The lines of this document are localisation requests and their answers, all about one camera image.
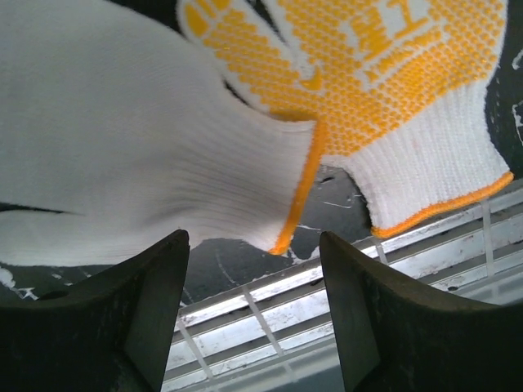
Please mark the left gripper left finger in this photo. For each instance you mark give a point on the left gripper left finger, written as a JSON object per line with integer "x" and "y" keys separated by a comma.
{"x": 110, "y": 332}

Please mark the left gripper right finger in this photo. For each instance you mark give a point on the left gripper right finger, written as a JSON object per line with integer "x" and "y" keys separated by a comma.
{"x": 394, "y": 333}

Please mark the white glove orange cuff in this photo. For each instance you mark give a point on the white glove orange cuff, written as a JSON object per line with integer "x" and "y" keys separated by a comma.
{"x": 116, "y": 132}

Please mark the yellow dotted work glove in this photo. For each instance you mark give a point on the yellow dotted work glove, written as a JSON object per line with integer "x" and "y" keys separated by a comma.
{"x": 399, "y": 87}

